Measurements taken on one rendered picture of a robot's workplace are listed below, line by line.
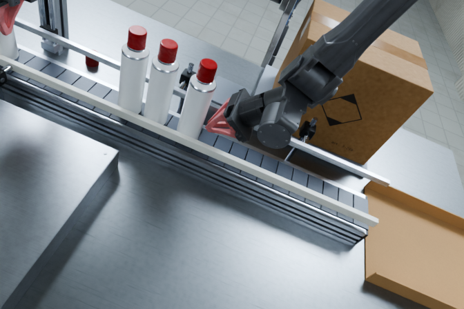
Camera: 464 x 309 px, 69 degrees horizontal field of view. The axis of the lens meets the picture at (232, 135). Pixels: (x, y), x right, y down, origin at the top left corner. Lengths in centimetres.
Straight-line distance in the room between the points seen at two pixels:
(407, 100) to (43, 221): 76
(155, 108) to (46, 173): 23
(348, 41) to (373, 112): 34
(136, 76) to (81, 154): 18
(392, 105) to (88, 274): 71
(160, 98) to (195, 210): 24
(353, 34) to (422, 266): 58
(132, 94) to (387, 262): 66
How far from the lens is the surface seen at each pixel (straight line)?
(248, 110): 63
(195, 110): 66
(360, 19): 55
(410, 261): 91
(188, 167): 75
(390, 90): 83
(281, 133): 55
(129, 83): 70
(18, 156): 71
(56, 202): 65
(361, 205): 84
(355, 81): 81
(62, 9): 95
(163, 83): 67
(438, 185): 116
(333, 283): 76
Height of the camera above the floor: 144
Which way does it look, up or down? 45 degrees down
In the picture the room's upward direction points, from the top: 24 degrees clockwise
